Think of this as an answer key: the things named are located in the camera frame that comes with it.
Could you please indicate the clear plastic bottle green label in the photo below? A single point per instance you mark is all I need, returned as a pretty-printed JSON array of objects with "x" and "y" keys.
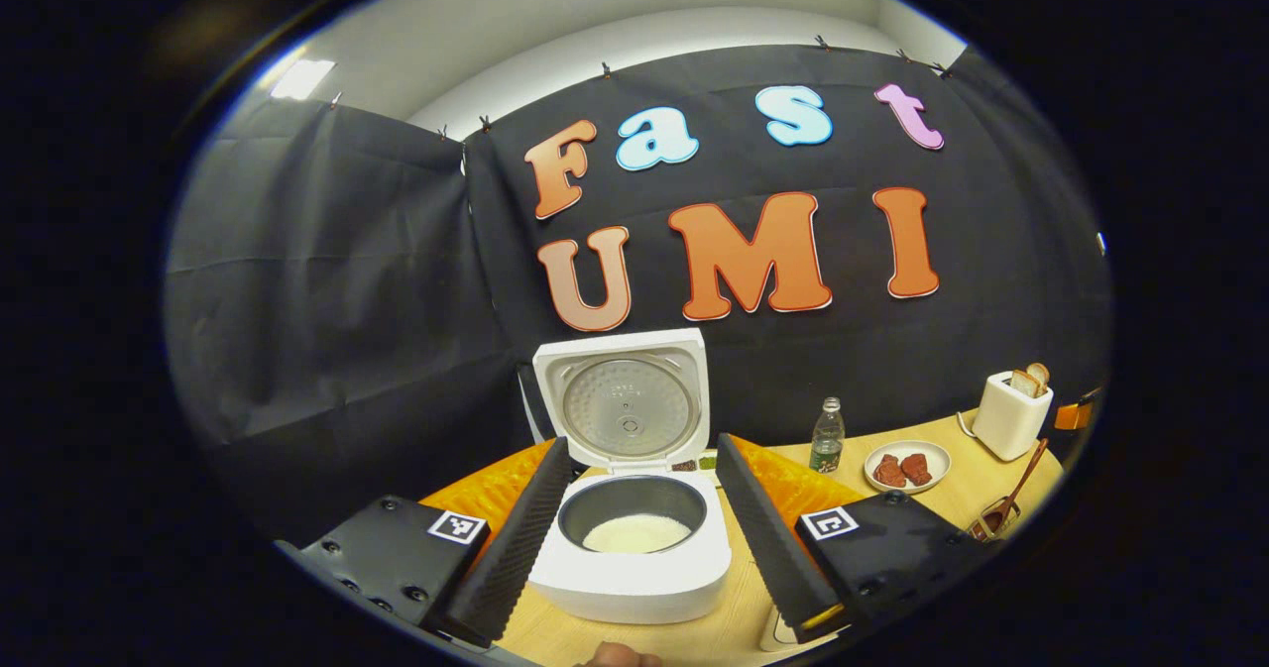
[{"x": 827, "y": 444}]

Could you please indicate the white rice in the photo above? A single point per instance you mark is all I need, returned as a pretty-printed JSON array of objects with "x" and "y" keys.
[{"x": 634, "y": 535}]

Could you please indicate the white round plate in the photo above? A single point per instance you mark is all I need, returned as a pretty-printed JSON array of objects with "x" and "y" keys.
[{"x": 937, "y": 459}]

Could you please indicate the small white divided seasoning tray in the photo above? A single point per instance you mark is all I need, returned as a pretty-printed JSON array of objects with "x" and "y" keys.
[{"x": 694, "y": 464}]

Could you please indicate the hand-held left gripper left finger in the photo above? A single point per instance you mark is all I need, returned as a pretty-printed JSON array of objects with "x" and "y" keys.
[{"x": 520, "y": 538}]

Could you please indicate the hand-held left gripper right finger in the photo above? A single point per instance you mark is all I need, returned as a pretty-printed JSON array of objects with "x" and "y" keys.
[{"x": 768, "y": 538}]

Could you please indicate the white rice cooker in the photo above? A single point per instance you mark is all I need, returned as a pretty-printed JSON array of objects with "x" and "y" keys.
[{"x": 634, "y": 588}]

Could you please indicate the brown wooden spoon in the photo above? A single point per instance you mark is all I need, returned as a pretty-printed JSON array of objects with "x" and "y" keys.
[{"x": 1021, "y": 479}]

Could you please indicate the ceiling light panel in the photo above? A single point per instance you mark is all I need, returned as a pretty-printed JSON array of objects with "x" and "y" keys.
[{"x": 302, "y": 78}]

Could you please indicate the white toaster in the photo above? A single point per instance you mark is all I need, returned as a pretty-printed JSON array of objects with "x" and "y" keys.
[{"x": 1006, "y": 424}]

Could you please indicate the toast bread slice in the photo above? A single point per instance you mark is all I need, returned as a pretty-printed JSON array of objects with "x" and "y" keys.
[
  {"x": 1039, "y": 375},
  {"x": 1021, "y": 385}
]

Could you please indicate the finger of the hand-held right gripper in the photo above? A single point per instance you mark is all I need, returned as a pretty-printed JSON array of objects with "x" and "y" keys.
[{"x": 1076, "y": 415}]

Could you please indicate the red raw meat piece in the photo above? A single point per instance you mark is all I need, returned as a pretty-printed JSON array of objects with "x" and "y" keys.
[
  {"x": 916, "y": 469},
  {"x": 889, "y": 472}
]

